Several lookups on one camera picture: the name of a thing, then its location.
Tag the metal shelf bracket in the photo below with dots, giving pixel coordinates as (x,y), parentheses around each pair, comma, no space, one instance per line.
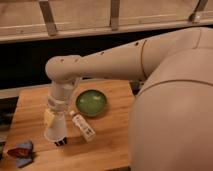
(48,17)
(114,14)
(196,15)

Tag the metal shelf bracket middle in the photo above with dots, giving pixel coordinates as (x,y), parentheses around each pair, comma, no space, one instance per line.
(114,14)

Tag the metal shelf bracket right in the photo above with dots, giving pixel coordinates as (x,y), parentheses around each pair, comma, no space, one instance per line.
(196,15)

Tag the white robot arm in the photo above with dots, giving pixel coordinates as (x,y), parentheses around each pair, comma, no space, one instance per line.
(171,120)

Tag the white plastic bottle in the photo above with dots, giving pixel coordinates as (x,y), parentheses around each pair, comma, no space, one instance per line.
(87,131)

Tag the blue and red cloth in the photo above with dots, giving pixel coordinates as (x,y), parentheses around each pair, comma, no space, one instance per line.
(22,153)

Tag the green ceramic bowl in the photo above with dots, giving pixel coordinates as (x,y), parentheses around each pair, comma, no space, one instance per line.
(91,102)

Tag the metal shelf bracket left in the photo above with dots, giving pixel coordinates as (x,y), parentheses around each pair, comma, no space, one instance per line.
(48,17)

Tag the white conical gripper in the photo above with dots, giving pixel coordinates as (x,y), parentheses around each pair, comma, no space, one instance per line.
(55,122)

